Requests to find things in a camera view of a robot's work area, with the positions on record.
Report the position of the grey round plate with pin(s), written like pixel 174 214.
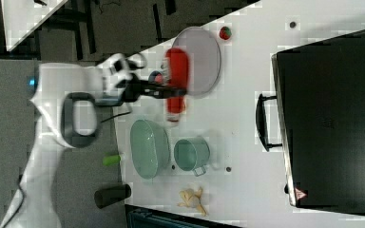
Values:
pixel 204 59

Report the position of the green metal cup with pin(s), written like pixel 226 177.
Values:
pixel 192 154

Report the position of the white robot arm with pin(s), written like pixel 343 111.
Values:
pixel 66 98

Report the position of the black cylinder post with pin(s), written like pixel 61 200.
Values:
pixel 110 195

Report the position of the strawberry toy in bowl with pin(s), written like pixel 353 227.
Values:
pixel 159 79

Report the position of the blue bowl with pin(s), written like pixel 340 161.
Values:
pixel 152 76

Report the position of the silver toaster oven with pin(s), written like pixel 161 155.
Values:
pixel 320 95

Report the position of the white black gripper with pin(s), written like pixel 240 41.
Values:
pixel 116 72

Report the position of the red strawberry toy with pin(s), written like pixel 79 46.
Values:
pixel 225 33

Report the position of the red ketchup bottle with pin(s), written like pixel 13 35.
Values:
pixel 178 73

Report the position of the green pepper toy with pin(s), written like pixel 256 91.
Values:
pixel 112 159

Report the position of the peeled banana toy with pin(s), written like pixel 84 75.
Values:
pixel 192 199

